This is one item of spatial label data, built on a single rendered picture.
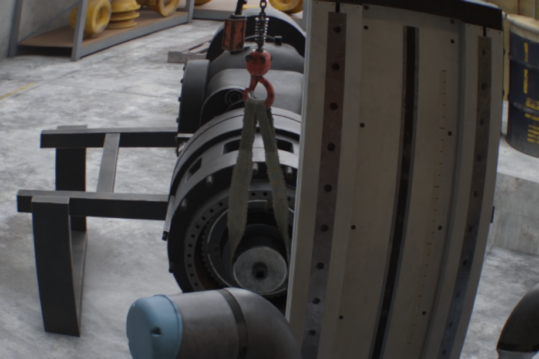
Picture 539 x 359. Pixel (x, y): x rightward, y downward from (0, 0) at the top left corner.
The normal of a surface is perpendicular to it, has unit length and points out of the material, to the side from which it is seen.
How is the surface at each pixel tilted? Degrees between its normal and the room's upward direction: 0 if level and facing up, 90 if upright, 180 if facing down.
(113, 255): 0
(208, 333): 65
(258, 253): 90
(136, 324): 82
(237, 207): 94
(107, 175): 0
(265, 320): 54
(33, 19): 90
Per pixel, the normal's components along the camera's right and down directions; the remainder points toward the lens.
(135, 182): 0.07, -0.94
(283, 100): 0.07, -0.69
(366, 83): 0.07, 0.32
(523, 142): -0.71, 0.18
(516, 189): -0.43, 0.27
